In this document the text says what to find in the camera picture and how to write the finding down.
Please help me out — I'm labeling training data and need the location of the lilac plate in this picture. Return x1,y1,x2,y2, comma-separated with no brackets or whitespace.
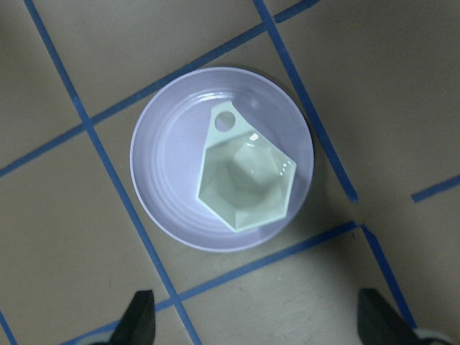
129,67,314,252

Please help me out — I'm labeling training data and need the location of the white faceted cup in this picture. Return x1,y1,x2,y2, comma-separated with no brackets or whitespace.
196,101,297,233

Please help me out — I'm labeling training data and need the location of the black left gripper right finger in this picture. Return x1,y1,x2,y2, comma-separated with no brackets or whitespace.
358,288,417,345

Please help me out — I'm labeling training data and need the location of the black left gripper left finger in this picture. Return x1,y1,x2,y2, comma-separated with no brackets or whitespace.
109,290,156,344

